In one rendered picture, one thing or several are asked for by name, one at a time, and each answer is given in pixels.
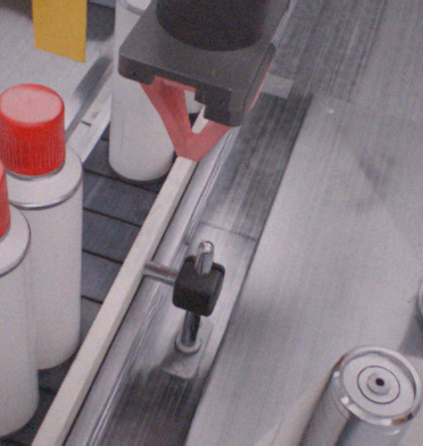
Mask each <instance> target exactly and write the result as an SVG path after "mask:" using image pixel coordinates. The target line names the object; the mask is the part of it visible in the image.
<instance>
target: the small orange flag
mask: <svg viewBox="0 0 423 446"><path fill-rule="evenodd" d="M86 9H87V0H33V22H34V46H35V48H37V49H40V50H43V51H46V52H49V53H52V54H56V55H59V56H62V57H65V58H68V59H71V60H75V61H78V62H81V63H84V62H85V61H86Z"/></svg>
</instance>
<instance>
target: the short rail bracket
mask: <svg viewBox="0 0 423 446"><path fill-rule="evenodd" d="M214 252H215V245H214V243H212V242H210V241H208V240H203V241H201V242H200V243H198V245H197V250H196V256H194V255H189V256H187V257H186V258H185V259H184V261H183V264H182V267H181V269H180V271H179V273H178V276H177V278H176V280H175V283H174V289H173V296H172V304H173V305H174V306H175V307H176V308H179V309H182V310H184V311H185V315H184V321H183V331H182V337H181V342H182V344H183V345H184V346H187V347H191V346H193V345H195V344H196V341H197V337H198V332H199V327H200V322H201V318H202V317H204V318H208V317H210V316H211V315H212V314H213V312H214V310H215V307H216V305H217V302H218V301H219V298H220V295H221V292H222V290H223V282H224V277H225V272H226V271H225V267H224V266H223V265H222V264H220V263H217V262H213V257H214Z"/></svg>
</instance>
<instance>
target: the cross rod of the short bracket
mask: <svg viewBox="0 0 423 446"><path fill-rule="evenodd" d="M179 271H180V270H177V269H174V268H171V267H168V266H165V265H163V264H160V263H157V262H150V261H146V262H144V266H143V269H142V273H141V275H142V277H144V278H146V279H149V280H152V281H155V282H161V283H164V284H166V285H169V286H172V287H174V283H175V280H176V278H177V276H178V273H179Z"/></svg>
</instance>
